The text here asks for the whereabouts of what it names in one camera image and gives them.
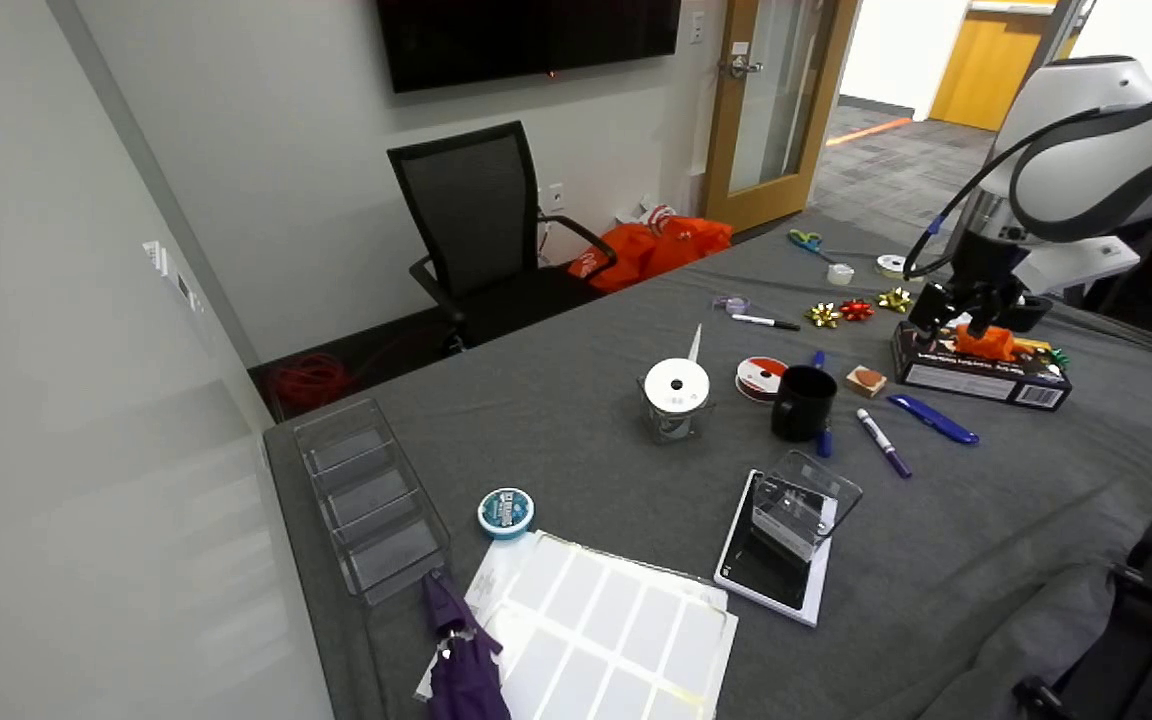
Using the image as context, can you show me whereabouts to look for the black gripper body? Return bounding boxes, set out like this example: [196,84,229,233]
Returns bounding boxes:
[948,235,1053,332]

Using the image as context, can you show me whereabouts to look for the blue utility knife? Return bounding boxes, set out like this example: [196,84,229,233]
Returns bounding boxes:
[882,388,982,453]

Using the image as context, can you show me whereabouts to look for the purple marker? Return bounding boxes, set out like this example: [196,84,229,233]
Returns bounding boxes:
[850,405,916,485]

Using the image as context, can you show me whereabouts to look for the black cup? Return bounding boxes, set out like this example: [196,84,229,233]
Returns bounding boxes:
[766,364,840,448]

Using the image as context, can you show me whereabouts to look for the black marker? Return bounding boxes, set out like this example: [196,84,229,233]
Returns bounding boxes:
[732,308,803,335]

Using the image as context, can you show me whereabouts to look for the orange ribbon bow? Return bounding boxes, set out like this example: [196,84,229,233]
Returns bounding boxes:
[948,321,1068,371]

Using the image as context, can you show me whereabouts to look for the black cardboard box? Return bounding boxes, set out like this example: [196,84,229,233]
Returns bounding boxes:
[890,315,1074,416]

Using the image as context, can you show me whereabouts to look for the small wooden block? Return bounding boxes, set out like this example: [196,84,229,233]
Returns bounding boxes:
[842,361,890,399]

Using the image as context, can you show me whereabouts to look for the blue green scissors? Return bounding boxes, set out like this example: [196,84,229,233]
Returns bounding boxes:
[785,224,848,266]

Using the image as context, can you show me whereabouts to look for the orange ribbon spool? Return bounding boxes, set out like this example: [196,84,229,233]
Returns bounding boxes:
[732,351,790,405]

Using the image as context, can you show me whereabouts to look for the orange wooden door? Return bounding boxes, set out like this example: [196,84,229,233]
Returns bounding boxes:
[926,3,1071,135]

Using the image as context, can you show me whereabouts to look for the clear plastic box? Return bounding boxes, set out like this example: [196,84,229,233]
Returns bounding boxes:
[746,453,869,552]

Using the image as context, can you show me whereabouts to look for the wooden door with glass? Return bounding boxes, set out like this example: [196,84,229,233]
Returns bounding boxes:
[698,0,862,235]

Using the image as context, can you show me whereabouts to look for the orange bag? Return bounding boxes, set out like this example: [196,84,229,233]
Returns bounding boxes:
[565,214,735,295]

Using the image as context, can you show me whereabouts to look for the white tablet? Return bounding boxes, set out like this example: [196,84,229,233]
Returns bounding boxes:
[712,466,834,634]

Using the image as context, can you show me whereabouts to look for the black robot stand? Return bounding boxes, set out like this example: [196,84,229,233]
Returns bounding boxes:
[1012,437,1152,720]

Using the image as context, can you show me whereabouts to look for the gray tablecloth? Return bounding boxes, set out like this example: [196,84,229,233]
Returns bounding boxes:
[260,206,1152,720]

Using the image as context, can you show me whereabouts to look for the white label sheets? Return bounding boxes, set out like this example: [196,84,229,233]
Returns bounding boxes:
[465,528,742,720]

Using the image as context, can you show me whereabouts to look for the blue tape roll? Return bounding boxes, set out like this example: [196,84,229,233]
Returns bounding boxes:
[471,485,541,546]

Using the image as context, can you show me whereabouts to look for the black office chair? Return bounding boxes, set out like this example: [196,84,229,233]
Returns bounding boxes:
[384,120,625,351]

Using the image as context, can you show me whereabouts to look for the purple cloth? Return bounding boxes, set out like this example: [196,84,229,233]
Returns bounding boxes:
[412,572,512,720]

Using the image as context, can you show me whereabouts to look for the clear plastic tray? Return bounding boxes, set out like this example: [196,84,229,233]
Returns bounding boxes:
[290,405,452,608]

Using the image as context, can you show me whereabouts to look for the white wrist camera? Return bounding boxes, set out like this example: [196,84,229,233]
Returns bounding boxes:
[1021,235,1149,302]

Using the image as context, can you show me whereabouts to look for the black wall television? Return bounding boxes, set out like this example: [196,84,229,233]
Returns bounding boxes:
[370,0,684,95]

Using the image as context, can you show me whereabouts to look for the red cable coil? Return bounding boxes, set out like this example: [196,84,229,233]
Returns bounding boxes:
[267,351,358,416]

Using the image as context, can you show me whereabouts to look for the white wall thermostat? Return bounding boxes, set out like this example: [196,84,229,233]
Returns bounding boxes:
[140,235,198,313]

